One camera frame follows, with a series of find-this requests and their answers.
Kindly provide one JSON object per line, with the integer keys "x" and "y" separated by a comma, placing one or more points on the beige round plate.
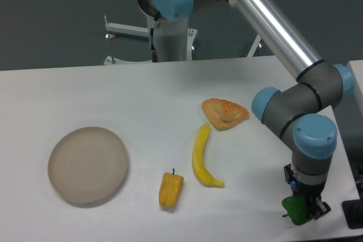
{"x": 88, "y": 166}

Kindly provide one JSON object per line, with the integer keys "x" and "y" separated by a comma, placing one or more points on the green toy pepper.
{"x": 296, "y": 209}

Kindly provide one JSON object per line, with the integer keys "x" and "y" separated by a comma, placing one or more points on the black device at edge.
{"x": 353, "y": 213}

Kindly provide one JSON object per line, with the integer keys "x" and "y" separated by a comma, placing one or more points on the yellow toy banana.
{"x": 199, "y": 169}

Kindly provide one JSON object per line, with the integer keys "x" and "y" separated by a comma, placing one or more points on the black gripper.
{"x": 310, "y": 186}

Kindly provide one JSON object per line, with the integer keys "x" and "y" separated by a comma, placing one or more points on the white robot stand frame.
{"x": 169, "y": 41}

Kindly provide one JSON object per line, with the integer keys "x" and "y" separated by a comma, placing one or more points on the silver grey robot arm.
{"x": 292, "y": 115}

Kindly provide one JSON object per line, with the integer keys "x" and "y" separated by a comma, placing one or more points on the yellow toy pepper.
{"x": 170, "y": 189}

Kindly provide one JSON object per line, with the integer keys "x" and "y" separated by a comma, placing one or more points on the toy pastry turnover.
{"x": 224, "y": 114}

